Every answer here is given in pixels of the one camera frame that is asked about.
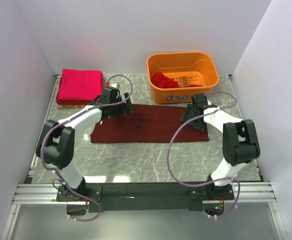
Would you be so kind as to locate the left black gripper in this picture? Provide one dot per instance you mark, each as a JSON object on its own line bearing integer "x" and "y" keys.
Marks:
{"x": 127, "y": 108}

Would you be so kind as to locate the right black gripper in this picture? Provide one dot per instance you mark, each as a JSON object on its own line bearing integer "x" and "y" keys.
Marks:
{"x": 190, "y": 109}

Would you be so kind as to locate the dark maroon t-shirt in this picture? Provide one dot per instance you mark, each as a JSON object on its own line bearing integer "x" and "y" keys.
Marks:
{"x": 147, "y": 124}

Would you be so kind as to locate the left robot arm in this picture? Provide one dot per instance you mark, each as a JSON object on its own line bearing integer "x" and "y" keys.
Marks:
{"x": 56, "y": 144}

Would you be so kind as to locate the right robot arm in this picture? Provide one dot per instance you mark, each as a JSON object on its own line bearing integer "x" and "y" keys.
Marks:
{"x": 240, "y": 144}

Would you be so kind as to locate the red t-shirt in basket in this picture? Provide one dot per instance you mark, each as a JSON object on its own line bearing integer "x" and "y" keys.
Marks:
{"x": 164, "y": 82}

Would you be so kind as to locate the orange plastic basket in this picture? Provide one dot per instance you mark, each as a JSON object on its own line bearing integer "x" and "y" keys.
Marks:
{"x": 197, "y": 65}

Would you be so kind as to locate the folded pink t-shirt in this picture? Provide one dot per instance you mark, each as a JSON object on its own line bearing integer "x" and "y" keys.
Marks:
{"x": 75, "y": 74}

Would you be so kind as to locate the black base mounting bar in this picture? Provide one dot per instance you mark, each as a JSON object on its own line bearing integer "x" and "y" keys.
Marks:
{"x": 155, "y": 196}

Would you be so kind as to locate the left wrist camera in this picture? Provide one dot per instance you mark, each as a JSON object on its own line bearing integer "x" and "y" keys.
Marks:
{"x": 113, "y": 85}

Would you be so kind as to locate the aluminium frame rail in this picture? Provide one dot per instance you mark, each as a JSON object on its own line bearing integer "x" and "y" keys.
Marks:
{"x": 35, "y": 215}

